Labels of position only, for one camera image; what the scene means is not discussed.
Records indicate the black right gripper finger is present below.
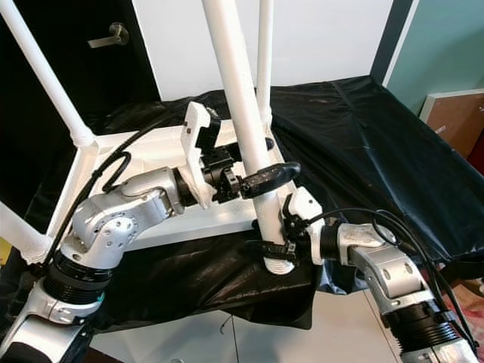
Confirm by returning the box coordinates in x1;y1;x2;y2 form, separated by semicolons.
245;240;297;263

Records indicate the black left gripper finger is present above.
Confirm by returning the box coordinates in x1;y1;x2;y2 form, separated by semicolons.
240;160;303;200

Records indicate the white plastic table leg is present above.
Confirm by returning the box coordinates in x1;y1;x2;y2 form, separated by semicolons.
202;0;296;275
0;0;98;147
255;0;276;129
0;203;59;267

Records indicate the black plastic table cover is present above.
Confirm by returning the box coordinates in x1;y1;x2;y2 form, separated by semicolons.
0;74;484;337

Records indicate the yellow plastic item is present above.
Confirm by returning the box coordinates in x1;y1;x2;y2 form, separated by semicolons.
0;236;13;267

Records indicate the brown wooden board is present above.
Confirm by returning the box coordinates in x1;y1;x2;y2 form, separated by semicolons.
420;89;484;154

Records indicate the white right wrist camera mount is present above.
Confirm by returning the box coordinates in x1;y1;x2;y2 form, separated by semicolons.
283;186;326;267

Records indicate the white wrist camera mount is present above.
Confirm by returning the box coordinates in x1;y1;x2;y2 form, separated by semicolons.
182;100;225;210
283;186;326;267

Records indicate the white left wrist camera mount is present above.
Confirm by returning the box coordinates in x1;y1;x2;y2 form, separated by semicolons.
182;100;225;210

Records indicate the silver lever door handle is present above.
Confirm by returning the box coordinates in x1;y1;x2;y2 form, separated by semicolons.
88;21;132;51

